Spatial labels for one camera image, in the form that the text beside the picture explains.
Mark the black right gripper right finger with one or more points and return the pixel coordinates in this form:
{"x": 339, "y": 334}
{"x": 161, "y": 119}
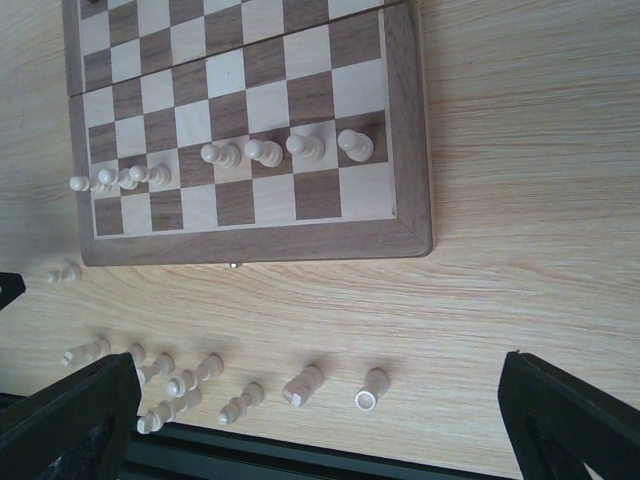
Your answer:
{"x": 561, "y": 427}

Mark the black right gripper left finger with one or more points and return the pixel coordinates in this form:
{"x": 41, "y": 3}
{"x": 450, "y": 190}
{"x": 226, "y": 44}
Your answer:
{"x": 77, "y": 428}

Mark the light pawn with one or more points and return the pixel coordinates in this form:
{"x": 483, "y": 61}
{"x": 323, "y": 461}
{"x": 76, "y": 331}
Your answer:
{"x": 225, "y": 156}
{"x": 88, "y": 184}
{"x": 357, "y": 146}
{"x": 307, "y": 147}
{"x": 155, "y": 176}
{"x": 114, "y": 177}
{"x": 267, "y": 153}
{"x": 66, "y": 274}

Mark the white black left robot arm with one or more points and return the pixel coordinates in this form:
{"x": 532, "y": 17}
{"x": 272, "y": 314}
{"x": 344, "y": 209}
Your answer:
{"x": 12, "y": 286}

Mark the wooden chess board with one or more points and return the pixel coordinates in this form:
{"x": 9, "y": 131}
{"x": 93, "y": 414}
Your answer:
{"x": 151, "y": 82}

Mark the light knight front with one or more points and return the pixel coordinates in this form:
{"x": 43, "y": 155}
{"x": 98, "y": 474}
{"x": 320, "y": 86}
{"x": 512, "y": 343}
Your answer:
{"x": 155, "y": 418}

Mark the light tall piece front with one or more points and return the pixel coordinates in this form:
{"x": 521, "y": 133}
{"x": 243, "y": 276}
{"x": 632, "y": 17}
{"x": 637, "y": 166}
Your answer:
{"x": 210, "y": 368}

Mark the black front mounting rail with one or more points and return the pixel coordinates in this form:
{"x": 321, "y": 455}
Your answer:
{"x": 188, "y": 452}

